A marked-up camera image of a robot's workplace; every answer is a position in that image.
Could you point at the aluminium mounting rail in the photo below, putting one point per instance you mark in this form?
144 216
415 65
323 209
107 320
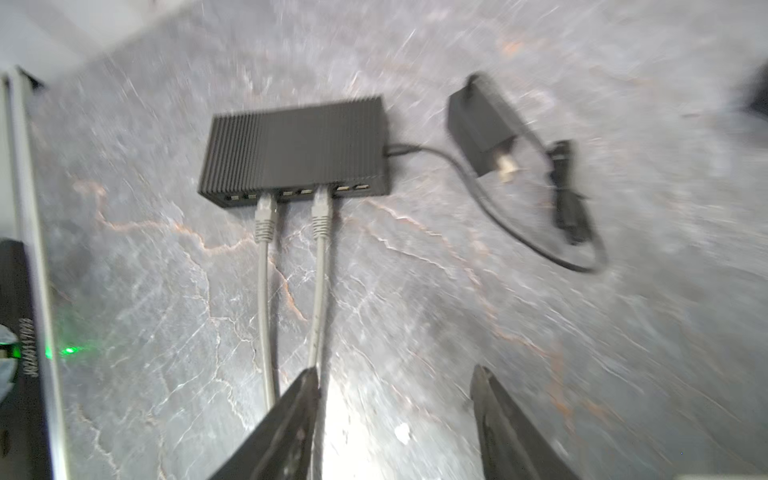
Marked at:
33 437

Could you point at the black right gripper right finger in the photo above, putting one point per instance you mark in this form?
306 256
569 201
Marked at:
511 446

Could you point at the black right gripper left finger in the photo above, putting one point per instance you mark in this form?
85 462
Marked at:
281 445

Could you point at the black power adapter with cable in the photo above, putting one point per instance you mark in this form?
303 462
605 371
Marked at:
485 126

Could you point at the black network switch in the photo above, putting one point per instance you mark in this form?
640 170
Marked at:
290 153

